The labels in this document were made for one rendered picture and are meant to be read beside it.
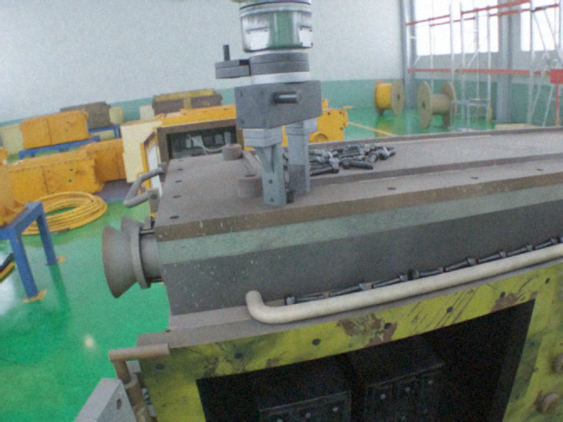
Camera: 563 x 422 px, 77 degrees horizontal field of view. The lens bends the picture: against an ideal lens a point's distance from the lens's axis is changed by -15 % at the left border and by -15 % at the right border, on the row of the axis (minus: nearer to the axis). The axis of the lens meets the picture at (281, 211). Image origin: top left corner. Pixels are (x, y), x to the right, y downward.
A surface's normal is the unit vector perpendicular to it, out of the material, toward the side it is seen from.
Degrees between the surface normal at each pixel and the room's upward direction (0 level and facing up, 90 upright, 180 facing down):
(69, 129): 90
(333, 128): 90
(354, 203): 90
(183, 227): 90
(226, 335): 0
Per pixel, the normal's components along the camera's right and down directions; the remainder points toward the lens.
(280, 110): 0.84, 0.12
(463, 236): 0.21, 0.30
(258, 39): -0.54, 0.31
